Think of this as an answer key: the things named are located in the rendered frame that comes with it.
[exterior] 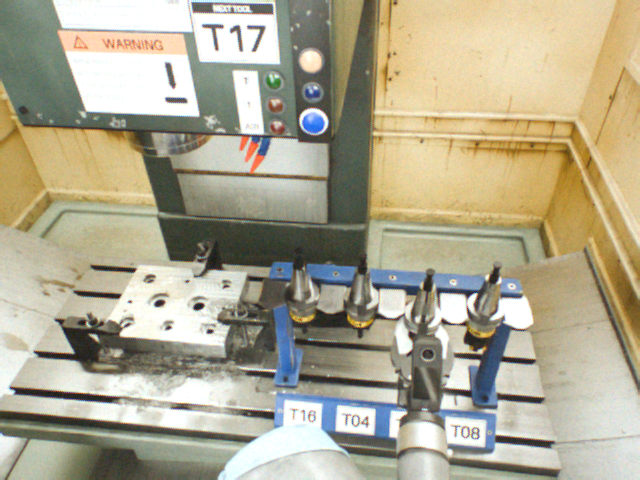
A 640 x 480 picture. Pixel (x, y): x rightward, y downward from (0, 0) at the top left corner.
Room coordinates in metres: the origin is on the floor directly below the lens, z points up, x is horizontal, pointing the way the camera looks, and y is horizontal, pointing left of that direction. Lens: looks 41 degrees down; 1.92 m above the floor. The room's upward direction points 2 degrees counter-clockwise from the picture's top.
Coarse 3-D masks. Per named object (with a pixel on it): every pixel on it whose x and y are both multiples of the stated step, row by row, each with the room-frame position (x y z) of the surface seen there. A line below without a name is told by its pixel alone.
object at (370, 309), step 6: (348, 294) 0.65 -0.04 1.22; (378, 294) 0.64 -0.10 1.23; (348, 300) 0.63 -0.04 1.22; (372, 300) 0.63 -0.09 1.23; (378, 300) 0.63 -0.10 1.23; (348, 306) 0.62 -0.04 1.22; (354, 306) 0.62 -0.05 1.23; (360, 306) 0.62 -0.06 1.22; (366, 306) 0.62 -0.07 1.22; (372, 306) 0.62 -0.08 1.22; (348, 312) 0.62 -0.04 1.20; (354, 312) 0.62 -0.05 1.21; (360, 312) 0.62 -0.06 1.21; (366, 312) 0.62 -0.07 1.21; (372, 312) 0.62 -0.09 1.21
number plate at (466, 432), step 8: (448, 424) 0.54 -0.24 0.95; (456, 424) 0.54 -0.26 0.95; (464, 424) 0.54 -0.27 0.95; (472, 424) 0.54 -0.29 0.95; (480, 424) 0.54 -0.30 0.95; (448, 432) 0.53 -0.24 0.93; (456, 432) 0.53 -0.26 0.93; (464, 432) 0.53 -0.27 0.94; (472, 432) 0.53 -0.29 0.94; (480, 432) 0.53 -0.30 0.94; (448, 440) 0.52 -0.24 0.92; (456, 440) 0.52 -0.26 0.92; (464, 440) 0.52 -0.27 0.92; (472, 440) 0.52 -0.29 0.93; (480, 440) 0.52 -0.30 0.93
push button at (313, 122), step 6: (306, 114) 0.60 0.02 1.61; (312, 114) 0.60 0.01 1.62; (318, 114) 0.60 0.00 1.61; (306, 120) 0.60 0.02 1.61; (312, 120) 0.59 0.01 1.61; (318, 120) 0.59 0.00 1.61; (324, 120) 0.60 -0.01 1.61; (306, 126) 0.60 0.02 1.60; (312, 126) 0.59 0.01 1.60; (318, 126) 0.59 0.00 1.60; (324, 126) 0.59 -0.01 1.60; (312, 132) 0.59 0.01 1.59; (318, 132) 0.59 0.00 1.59
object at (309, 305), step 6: (312, 282) 0.68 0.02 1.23; (288, 288) 0.67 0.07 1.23; (318, 288) 0.66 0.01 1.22; (288, 294) 0.65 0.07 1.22; (318, 294) 0.65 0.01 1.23; (288, 300) 0.64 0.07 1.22; (294, 300) 0.64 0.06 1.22; (300, 300) 0.63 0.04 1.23; (306, 300) 0.63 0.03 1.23; (312, 300) 0.63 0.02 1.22; (288, 306) 0.64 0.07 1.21; (294, 306) 0.63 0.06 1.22; (300, 306) 0.63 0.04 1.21; (306, 306) 0.63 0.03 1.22; (312, 306) 0.64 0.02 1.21; (306, 312) 0.63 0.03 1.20
